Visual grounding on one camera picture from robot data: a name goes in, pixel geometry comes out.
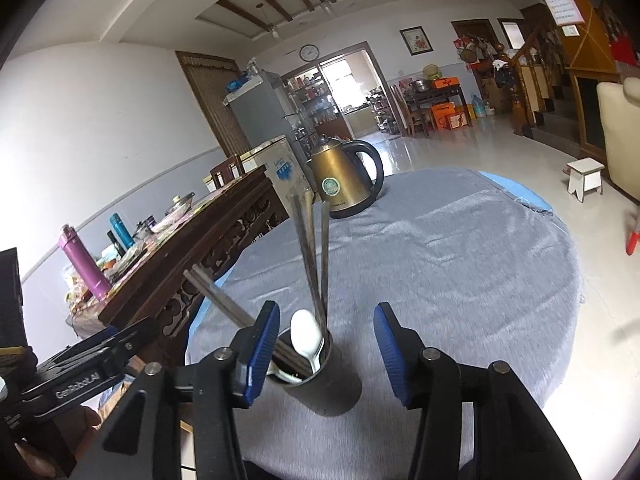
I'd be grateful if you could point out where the white plastic spoon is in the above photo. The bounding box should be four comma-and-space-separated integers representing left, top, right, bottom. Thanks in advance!
267, 362, 299, 385
290, 309, 324, 374

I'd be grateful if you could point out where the dark perforated utensil holder cup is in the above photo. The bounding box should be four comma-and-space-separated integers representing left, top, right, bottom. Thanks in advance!
271, 335, 362, 417

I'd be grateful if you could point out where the dark chopstick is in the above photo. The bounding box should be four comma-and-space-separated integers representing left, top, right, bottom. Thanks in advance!
320, 201, 330, 332
182, 263, 309, 376
291, 194, 326, 334
291, 194, 311, 294
303, 191, 321, 318
192, 263, 306, 366

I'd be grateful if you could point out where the carved dark wooden sideboard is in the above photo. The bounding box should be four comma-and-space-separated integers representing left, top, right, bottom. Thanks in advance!
96, 166, 288, 365

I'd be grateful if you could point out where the grey round tablecloth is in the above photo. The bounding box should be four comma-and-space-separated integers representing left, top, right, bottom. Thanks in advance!
184, 167, 586, 480

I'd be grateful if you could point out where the purple thermos bottle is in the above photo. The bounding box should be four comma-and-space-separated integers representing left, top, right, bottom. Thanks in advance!
58, 224, 112, 300

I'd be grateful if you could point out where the gold electric kettle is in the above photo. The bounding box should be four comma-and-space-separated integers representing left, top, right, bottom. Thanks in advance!
309, 136, 384, 219

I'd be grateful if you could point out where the teal thermos bottle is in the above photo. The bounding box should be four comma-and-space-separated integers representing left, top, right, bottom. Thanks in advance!
110, 214, 134, 249

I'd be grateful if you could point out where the white chest freezer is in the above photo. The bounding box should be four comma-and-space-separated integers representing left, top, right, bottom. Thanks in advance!
227, 136, 312, 214

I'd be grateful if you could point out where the orange cardboard box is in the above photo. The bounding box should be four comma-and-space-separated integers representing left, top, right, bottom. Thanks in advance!
431, 102, 456, 129

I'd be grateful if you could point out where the grey refrigerator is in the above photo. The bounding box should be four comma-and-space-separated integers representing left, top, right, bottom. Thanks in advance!
222, 70, 317, 191

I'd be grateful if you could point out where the blue water jug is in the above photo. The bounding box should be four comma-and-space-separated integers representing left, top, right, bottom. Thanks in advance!
472, 96, 486, 118

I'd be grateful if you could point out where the small white wooden stool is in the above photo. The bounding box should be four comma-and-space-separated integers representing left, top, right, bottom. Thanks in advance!
566, 157, 605, 203

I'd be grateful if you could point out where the dark wooden side table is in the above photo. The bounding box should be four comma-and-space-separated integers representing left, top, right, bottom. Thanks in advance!
400, 84, 473, 136

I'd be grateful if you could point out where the red plastic child chair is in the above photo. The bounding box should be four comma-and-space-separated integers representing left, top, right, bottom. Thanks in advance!
625, 212, 640, 256

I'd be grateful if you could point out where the wooden stair railing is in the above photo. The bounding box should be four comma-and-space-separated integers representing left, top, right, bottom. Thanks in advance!
510, 18, 551, 132

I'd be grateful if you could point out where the framed flower picture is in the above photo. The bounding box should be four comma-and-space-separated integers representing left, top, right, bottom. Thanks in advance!
399, 26, 434, 56

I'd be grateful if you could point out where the cream leather sofa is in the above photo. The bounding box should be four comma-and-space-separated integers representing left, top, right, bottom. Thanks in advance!
597, 77, 640, 200

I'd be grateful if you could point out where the round wall clock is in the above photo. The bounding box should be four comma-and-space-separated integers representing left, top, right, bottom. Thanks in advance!
298, 44, 320, 63

